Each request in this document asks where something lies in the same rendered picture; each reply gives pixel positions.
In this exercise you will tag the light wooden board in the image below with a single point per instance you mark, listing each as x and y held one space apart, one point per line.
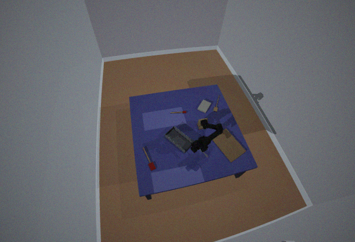
229 145

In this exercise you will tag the grey roasting tin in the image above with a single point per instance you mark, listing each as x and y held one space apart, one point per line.
179 139

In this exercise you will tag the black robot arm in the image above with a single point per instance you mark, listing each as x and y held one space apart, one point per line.
205 141

